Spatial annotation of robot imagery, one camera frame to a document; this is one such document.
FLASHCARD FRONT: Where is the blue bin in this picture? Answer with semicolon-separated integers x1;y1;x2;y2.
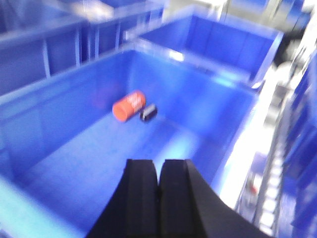
0;50;258;238
138;13;283;90

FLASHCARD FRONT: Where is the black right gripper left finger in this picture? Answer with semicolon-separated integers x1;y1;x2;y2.
86;159;159;238

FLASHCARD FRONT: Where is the roller conveyor track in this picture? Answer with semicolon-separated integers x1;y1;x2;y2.
252;38;317;238

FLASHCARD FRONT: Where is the dark brown cylindrical capacitor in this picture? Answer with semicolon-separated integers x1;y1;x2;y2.
140;104;158;122

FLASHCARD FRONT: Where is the orange cylindrical battery cell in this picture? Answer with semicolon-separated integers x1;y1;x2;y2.
112;90;146;122

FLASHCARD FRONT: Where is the far blue bin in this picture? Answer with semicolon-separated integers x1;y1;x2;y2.
138;13;283;90

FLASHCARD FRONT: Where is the lower middle blue bin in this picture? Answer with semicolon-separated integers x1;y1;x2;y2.
0;50;258;238

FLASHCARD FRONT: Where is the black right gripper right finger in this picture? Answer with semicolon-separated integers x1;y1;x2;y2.
159;160;268;238

